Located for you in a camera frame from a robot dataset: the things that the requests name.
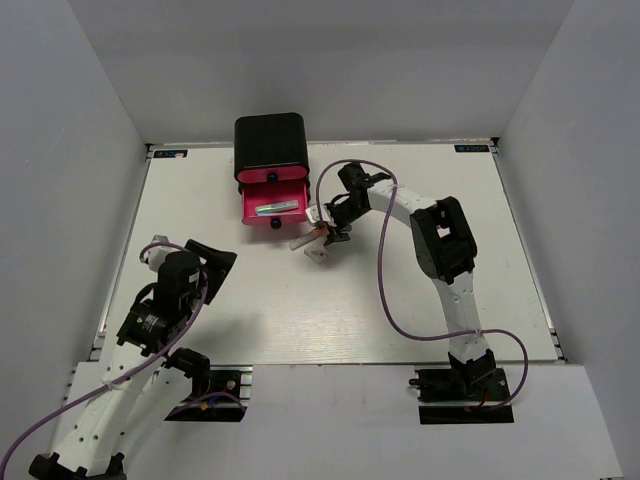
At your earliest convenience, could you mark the orange capped highlighter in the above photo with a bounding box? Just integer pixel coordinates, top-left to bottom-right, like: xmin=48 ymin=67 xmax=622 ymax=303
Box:
xmin=288 ymin=227 xmax=328 ymax=251

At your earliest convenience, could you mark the green capped highlighter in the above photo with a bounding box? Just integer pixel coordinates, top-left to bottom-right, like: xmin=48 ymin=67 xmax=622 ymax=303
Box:
xmin=255 ymin=200 xmax=299 ymax=216

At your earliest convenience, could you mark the pink drawer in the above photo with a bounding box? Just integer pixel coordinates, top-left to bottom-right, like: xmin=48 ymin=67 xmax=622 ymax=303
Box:
xmin=241 ymin=180 xmax=309 ymax=229
xmin=236 ymin=165 xmax=308 ymax=184

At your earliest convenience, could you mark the black drawer cabinet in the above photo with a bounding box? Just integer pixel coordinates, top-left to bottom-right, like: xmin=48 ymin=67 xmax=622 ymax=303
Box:
xmin=233 ymin=112 xmax=310 ymax=194

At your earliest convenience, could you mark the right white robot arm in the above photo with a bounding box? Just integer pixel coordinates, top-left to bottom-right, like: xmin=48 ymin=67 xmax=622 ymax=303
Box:
xmin=316 ymin=159 xmax=496 ymax=399

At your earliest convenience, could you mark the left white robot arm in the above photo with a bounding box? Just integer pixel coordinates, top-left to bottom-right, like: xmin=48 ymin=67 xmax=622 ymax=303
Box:
xmin=28 ymin=236 xmax=237 ymax=479

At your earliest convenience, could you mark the small staples box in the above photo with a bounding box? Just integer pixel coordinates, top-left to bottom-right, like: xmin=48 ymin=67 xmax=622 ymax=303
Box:
xmin=303 ymin=240 xmax=328 ymax=264

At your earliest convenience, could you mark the left blue corner label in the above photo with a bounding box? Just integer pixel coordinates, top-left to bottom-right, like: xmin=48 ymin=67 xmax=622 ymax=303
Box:
xmin=153 ymin=149 xmax=188 ymax=159

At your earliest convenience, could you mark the blue corner label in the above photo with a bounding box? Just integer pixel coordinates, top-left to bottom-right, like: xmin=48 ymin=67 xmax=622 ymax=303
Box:
xmin=454 ymin=144 xmax=490 ymax=153
xmin=153 ymin=149 xmax=188 ymax=159

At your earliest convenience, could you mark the right blue corner label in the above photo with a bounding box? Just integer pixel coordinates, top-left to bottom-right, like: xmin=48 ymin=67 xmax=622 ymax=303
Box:
xmin=454 ymin=144 xmax=490 ymax=153

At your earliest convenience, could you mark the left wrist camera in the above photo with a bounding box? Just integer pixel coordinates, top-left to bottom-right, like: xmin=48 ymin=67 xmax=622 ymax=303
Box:
xmin=139 ymin=235 xmax=174 ymax=273

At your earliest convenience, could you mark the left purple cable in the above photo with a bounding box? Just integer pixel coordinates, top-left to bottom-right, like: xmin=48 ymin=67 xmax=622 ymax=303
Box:
xmin=0 ymin=241 xmax=249 ymax=466

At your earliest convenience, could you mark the purple cable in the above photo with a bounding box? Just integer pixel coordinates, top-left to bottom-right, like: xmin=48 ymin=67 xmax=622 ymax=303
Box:
xmin=0 ymin=241 xmax=249 ymax=466
xmin=313 ymin=158 xmax=530 ymax=414

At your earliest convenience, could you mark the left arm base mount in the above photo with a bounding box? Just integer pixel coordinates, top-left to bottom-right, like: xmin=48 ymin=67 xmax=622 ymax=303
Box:
xmin=166 ymin=366 xmax=253 ymax=423

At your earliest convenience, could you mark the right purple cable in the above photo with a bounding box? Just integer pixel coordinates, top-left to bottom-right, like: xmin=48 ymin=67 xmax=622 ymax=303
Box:
xmin=313 ymin=158 xmax=530 ymax=414

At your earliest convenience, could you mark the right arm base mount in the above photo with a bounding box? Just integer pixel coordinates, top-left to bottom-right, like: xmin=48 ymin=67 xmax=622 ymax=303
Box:
xmin=408 ymin=368 xmax=514 ymax=425

